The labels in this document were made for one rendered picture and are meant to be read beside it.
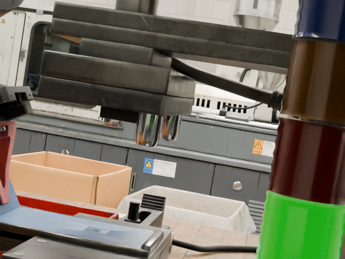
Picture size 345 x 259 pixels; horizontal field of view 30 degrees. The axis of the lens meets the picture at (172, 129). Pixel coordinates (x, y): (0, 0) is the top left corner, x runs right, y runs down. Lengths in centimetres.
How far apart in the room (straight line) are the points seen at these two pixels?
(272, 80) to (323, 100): 504
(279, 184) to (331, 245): 3
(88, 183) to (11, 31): 296
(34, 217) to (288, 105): 37
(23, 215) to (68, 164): 283
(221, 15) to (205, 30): 654
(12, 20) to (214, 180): 215
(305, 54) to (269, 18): 538
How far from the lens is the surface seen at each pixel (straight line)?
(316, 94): 28
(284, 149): 29
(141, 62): 51
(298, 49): 29
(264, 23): 567
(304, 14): 29
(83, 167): 342
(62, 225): 60
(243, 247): 101
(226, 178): 505
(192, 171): 509
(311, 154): 28
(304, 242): 29
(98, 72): 49
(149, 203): 84
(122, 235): 59
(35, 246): 53
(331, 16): 29
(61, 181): 288
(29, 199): 87
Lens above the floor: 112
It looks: 3 degrees down
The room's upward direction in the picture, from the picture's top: 9 degrees clockwise
